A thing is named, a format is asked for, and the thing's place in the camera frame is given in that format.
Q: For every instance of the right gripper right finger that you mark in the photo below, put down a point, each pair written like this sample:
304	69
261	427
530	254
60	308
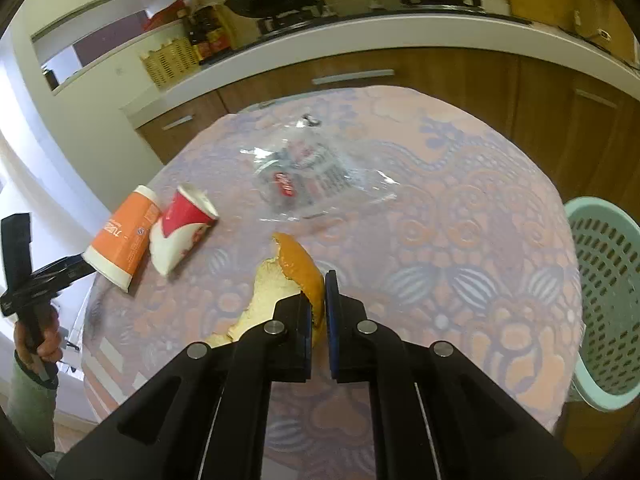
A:
435	414

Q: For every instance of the clear plastic bag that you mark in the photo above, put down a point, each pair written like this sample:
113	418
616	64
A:
303	169

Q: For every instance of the teal plastic trash basket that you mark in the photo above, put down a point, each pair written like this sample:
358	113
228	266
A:
606	241

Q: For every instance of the brown slow cooker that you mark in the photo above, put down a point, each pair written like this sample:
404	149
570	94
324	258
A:
602	24

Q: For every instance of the left forearm green sleeve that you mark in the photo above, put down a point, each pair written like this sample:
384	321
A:
31	408

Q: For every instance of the woven basket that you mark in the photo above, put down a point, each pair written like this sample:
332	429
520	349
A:
171	63

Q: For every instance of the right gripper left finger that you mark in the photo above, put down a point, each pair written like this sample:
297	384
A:
204	414

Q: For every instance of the orange paper cup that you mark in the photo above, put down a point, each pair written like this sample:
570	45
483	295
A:
118	248

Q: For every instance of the black gas stove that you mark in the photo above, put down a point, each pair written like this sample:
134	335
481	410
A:
247	31

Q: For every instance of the orange peel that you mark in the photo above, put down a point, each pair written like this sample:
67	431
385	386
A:
287	274

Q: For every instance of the left hand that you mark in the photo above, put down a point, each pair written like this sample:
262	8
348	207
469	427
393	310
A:
50	350

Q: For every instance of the red paper cup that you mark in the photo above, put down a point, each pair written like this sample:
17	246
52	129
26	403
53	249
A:
189	216

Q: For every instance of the dark sauce bottles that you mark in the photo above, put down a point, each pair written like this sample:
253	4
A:
207	35

